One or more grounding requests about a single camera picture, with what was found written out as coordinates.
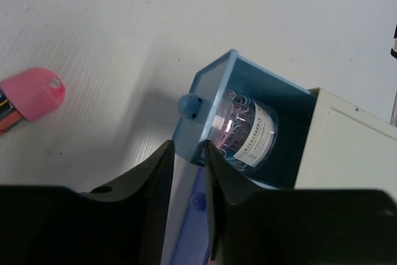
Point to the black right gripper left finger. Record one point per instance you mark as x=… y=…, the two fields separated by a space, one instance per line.
x=131 y=210

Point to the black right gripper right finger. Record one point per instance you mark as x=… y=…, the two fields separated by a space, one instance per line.
x=238 y=231

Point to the light blue drawer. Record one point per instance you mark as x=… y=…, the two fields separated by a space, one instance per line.
x=294 y=106

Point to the purple-blue drawer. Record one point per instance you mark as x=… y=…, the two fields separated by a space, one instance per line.
x=187 y=226

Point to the cream drawer cabinet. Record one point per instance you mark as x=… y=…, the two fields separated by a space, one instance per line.
x=347 y=148

